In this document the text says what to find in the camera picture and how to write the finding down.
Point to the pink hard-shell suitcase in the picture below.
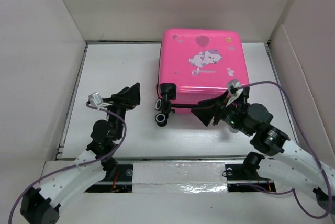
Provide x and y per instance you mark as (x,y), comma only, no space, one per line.
(196,65)

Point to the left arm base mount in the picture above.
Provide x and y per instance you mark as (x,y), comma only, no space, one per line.
(120,182)

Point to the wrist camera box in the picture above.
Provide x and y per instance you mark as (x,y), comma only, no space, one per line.
(94,101)
(233,91)

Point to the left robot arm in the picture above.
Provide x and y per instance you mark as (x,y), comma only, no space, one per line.
(43,204)

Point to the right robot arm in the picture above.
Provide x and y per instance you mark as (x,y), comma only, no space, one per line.
(276,157)

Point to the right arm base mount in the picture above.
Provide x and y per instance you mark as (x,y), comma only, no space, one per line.
(238,181)

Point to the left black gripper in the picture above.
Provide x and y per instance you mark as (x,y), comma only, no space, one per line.
(126,99)

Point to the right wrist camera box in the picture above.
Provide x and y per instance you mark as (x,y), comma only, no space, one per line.
(233,91)

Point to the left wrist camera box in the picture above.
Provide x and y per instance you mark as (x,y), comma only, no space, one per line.
(94,101)

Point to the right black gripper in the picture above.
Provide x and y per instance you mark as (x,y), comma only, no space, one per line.
(205,114)

